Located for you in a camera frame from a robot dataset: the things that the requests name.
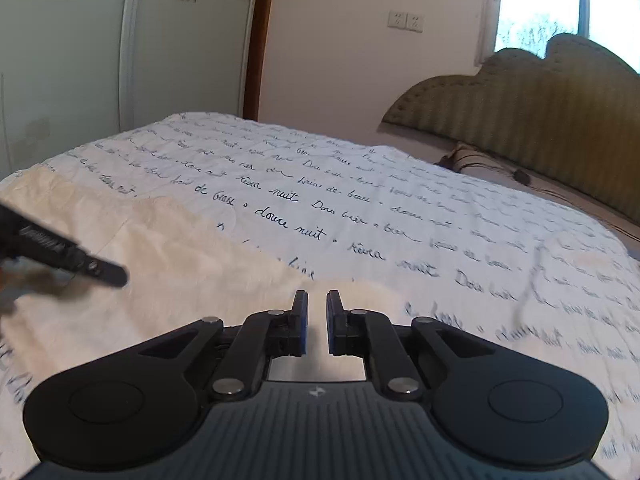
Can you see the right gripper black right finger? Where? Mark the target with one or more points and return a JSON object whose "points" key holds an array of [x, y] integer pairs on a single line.
{"points": [[494, 403]]}

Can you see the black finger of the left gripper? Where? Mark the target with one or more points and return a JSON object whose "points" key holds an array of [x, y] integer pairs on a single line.
{"points": [[23, 238]]}

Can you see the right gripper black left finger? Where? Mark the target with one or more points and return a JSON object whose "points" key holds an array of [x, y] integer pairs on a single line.
{"points": [[140, 404]]}

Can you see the cream pants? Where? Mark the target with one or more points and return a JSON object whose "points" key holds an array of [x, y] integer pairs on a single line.
{"points": [[181, 269]]}

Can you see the white bedspread with blue script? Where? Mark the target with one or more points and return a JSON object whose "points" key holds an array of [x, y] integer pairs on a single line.
{"points": [[536, 276]]}

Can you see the wardrobe with flower decals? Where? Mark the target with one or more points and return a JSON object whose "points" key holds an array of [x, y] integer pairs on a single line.
{"points": [[73, 71]]}

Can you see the small black device on bed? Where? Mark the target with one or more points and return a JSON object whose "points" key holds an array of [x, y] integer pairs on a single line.
{"points": [[521, 177]]}

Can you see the striped pillow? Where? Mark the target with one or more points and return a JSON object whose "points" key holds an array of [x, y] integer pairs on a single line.
{"points": [[465, 156]]}

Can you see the green upholstered headboard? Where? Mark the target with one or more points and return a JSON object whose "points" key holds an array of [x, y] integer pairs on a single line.
{"points": [[571, 115]]}

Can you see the brown wooden door frame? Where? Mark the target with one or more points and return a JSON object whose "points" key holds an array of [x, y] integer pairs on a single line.
{"points": [[255, 58]]}

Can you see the white double wall socket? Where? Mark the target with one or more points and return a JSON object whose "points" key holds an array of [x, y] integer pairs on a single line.
{"points": [[405, 21]]}

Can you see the window with white frame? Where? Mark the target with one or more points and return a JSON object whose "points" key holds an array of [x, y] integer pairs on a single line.
{"points": [[530, 24]]}

